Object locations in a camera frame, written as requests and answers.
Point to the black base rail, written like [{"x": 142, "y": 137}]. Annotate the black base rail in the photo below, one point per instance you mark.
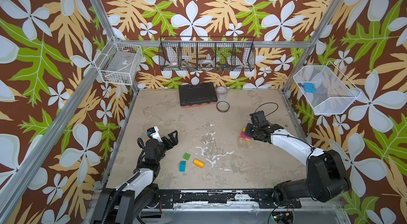
[{"x": 217, "y": 200}]

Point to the white wire basket right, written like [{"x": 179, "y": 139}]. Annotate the white wire basket right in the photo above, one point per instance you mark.
[{"x": 335, "y": 92}]

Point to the white tape roll in basket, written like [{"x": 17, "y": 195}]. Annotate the white tape roll in basket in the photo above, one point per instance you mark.
[{"x": 207, "y": 64}]

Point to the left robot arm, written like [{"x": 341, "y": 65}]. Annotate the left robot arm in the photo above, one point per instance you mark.
[{"x": 124, "y": 204}]

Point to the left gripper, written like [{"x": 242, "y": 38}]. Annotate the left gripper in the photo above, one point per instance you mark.
[{"x": 174, "y": 141}]

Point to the teal wood block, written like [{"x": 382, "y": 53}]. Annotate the teal wood block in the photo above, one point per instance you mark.
[{"x": 182, "y": 166}]

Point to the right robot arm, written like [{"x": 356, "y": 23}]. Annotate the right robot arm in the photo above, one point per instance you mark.
[{"x": 326, "y": 176}]

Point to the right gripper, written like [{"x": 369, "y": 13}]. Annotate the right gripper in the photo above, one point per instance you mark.
[{"x": 251, "y": 130}]

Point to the magenta wood block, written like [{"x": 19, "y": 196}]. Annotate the magenta wood block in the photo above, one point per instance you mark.
[{"x": 245, "y": 137}]

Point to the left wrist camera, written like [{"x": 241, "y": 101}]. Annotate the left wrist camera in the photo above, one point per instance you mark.
[{"x": 153, "y": 133}]

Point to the black tool case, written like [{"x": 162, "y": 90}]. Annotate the black tool case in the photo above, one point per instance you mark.
[{"x": 194, "y": 95}]

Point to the white wire basket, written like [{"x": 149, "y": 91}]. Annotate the white wire basket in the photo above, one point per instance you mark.
[
  {"x": 118, "y": 62},
  {"x": 335, "y": 92}
]

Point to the blue object in basket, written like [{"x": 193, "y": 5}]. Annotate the blue object in basket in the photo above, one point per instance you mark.
[{"x": 309, "y": 88}]

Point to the green cube block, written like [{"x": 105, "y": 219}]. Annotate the green cube block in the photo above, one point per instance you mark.
[{"x": 186, "y": 156}]

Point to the brown tape roll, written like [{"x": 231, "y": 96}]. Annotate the brown tape roll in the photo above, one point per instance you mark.
[{"x": 223, "y": 106}]

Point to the black wire basket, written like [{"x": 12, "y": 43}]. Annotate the black wire basket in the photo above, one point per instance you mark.
[{"x": 229, "y": 53}]

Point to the orange cylinder block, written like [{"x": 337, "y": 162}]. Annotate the orange cylinder block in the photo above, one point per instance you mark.
[{"x": 198, "y": 163}]

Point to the white wire basket left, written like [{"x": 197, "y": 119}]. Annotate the white wire basket left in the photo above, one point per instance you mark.
[{"x": 118, "y": 62}]

